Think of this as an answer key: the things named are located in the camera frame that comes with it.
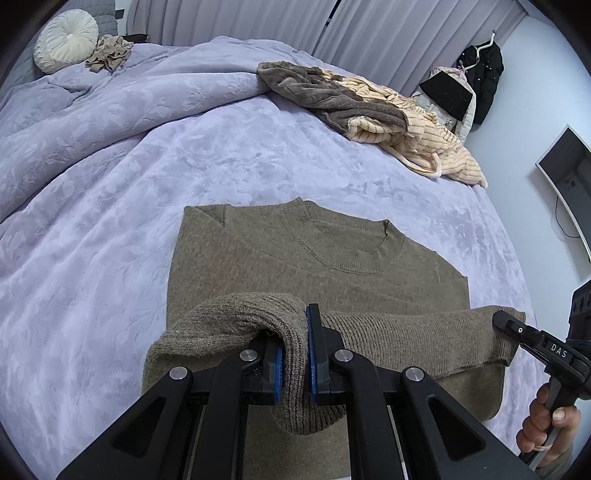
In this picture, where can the grey pleated curtain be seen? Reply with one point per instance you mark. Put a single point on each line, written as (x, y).
(406, 37)
(231, 21)

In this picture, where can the person's right hand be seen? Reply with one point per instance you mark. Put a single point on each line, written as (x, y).
(531, 424)

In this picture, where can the brown fleece garment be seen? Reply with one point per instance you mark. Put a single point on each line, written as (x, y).
(314, 90)

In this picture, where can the small black bedside object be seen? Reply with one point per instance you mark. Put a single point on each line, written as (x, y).
(121, 14)

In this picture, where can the cream striped fleece garment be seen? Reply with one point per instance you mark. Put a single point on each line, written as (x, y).
(429, 143)

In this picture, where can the lavender embossed duvet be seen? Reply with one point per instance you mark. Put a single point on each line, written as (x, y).
(115, 92)

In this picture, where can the black hanging jacket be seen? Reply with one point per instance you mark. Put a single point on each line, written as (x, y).
(485, 78)

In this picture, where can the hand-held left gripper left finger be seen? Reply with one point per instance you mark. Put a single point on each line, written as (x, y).
(276, 376)

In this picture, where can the white puffer coat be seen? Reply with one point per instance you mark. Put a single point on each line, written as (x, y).
(464, 124)

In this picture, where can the lavender plush bed blanket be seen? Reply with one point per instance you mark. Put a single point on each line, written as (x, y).
(115, 230)

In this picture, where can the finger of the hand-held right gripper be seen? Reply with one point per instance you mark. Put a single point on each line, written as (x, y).
(512, 325)

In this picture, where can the olive knit sweater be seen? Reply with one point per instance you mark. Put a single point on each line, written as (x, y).
(323, 249)

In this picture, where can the crumpled beige cloth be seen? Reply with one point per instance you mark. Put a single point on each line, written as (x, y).
(108, 53)

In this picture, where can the white clothes hanger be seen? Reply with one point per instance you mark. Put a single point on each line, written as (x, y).
(485, 46)

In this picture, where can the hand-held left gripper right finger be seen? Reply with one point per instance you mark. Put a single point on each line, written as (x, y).
(314, 350)

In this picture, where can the wall monitor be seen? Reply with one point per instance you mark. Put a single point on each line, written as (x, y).
(568, 175)

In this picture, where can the grey quilted headboard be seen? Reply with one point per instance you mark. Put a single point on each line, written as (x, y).
(105, 14)

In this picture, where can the round cream pleated pillow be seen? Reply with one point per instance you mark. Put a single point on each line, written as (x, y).
(64, 39)

